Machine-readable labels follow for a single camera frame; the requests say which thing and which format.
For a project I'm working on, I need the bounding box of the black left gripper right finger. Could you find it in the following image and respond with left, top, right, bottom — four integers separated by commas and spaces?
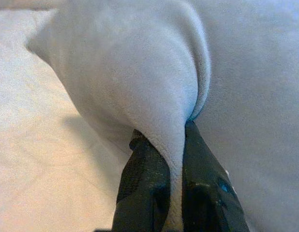
182, 121, 250, 232

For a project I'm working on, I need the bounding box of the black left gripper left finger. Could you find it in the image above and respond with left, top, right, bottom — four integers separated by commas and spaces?
112, 129, 171, 232

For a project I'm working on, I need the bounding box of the grey pillow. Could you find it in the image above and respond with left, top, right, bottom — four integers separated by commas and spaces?
25, 0, 299, 232

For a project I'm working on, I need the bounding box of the white quilted mattress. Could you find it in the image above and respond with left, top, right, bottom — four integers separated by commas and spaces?
0, 7, 131, 232

